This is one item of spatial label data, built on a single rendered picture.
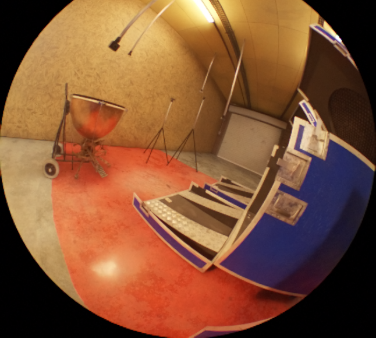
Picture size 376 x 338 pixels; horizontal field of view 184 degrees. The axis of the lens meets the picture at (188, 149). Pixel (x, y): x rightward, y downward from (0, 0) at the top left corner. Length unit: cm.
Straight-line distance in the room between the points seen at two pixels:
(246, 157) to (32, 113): 751
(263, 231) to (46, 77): 281
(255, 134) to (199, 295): 637
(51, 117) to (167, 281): 244
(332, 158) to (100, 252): 117
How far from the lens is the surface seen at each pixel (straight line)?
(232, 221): 124
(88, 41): 254
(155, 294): 77
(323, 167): 53
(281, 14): 271
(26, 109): 253
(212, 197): 152
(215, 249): 81
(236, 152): 645
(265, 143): 646
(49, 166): 136
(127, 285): 77
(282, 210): 52
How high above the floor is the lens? 76
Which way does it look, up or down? 8 degrees down
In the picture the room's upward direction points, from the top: 19 degrees clockwise
